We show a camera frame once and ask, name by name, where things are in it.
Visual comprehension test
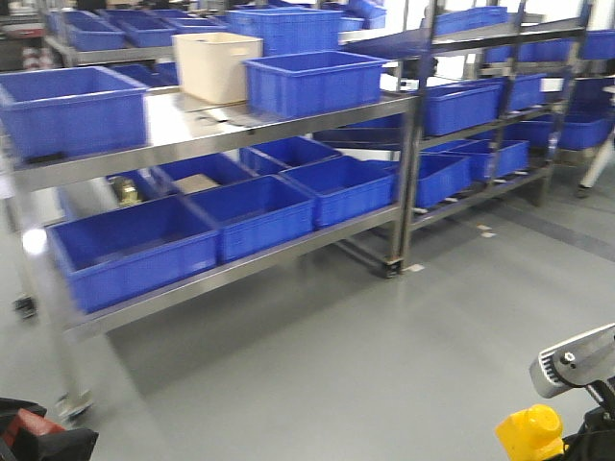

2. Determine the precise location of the gripper finger seen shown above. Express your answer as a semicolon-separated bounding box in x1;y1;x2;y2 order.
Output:
1;398;99;461

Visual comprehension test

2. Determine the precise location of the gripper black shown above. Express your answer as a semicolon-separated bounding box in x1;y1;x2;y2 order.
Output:
561;378;614;460

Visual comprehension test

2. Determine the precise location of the stainless steel shelf cart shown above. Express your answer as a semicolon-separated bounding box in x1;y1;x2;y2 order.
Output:
0;47;424;419

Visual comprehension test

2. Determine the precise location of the blue bin lower left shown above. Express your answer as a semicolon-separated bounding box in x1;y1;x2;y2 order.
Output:
47;196;219;314

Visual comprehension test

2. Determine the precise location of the red cube block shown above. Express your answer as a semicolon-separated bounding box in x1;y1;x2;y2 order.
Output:
1;409;65;447

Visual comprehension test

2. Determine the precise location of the blue bin lower middle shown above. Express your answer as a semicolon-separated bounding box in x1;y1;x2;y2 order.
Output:
188;176;315;263

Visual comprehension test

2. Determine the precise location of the blue target bin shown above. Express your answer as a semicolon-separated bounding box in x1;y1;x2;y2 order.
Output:
243;51;386;119

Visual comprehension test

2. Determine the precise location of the blue bin lower right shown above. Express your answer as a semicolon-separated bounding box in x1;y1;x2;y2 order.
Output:
281;156;393;229

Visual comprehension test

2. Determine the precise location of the yellow duplo block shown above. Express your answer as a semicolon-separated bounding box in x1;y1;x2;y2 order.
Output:
495;403;565;461

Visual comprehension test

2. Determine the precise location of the large blue ribbed crate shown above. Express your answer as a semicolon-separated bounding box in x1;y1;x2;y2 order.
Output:
227;7;342;57

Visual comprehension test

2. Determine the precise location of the blue bin left shelf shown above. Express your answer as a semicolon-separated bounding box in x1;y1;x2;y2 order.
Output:
1;66;147;163

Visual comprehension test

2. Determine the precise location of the cream plastic basket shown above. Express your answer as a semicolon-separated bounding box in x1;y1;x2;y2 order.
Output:
172;32;263;105

